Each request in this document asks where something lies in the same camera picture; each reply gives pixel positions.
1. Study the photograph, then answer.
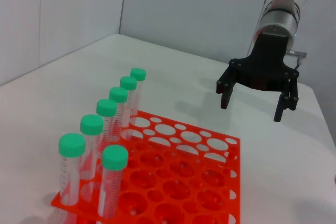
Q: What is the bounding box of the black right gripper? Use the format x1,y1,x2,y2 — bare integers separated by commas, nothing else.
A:
215,32,300,123

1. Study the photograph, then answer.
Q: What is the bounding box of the orange plastic test tube rack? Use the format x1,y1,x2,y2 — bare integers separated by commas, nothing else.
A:
49,110,241,224

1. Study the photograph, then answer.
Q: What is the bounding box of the right arm connector cable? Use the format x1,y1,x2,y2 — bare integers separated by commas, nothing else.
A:
286,49,307,71

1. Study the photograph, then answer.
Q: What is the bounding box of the clear test tube green cap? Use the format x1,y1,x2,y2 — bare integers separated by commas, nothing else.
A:
96,99,118,154
97,144,129,219
78,114,104,183
130,67,147,117
58,132,86,208
120,76,138,127
109,87,129,141

